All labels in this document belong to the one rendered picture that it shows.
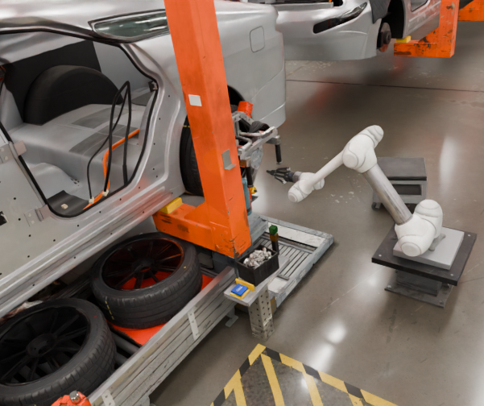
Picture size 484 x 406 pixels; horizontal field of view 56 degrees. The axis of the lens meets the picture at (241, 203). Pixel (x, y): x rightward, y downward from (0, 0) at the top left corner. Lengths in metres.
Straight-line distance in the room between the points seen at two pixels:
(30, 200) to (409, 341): 2.17
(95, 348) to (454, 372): 1.86
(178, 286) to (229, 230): 0.43
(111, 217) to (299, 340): 1.32
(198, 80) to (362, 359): 1.75
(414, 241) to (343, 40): 3.00
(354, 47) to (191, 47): 3.30
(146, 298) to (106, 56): 2.68
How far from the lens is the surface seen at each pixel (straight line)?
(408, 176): 3.75
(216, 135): 2.27
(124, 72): 4.75
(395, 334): 2.91
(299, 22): 5.25
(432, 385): 2.71
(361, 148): 2.53
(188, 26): 2.14
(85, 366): 2.40
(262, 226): 3.54
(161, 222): 2.97
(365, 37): 5.28
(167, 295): 2.61
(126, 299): 2.62
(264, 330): 2.81
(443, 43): 6.09
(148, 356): 2.51
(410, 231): 2.69
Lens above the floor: 2.14
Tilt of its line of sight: 31 degrees down
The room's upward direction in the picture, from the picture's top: 9 degrees counter-clockwise
